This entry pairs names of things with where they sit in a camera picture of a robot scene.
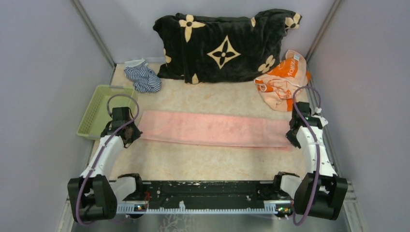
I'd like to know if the pink towel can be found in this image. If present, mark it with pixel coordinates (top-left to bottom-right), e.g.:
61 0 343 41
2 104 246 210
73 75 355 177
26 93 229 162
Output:
138 111 292 150

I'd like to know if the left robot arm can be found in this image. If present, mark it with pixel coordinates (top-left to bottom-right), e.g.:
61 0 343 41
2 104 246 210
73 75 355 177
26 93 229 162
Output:
67 107 145 225

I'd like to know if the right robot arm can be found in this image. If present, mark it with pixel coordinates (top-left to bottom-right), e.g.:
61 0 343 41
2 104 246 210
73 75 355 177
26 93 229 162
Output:
272 102 348 220

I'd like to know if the green plastic basket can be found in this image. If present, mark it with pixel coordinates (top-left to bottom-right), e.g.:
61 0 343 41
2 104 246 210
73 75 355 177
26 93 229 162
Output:
77 85 137 140

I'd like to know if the orange white towel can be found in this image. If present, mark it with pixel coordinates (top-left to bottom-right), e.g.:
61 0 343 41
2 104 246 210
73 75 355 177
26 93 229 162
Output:
253 50 311 112

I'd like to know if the blue striped cloth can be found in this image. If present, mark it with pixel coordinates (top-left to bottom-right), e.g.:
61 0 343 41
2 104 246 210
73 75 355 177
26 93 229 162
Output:
124 59 162 93

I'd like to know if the black floral pillow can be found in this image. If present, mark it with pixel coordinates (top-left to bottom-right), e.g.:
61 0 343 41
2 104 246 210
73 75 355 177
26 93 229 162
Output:
153 9 302 84

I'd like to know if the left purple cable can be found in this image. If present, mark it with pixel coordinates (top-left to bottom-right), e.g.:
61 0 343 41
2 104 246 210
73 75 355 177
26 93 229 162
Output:
74 93 140 224

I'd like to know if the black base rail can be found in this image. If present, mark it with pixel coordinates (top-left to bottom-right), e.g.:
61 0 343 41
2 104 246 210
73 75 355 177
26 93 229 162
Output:
122 181 293 214

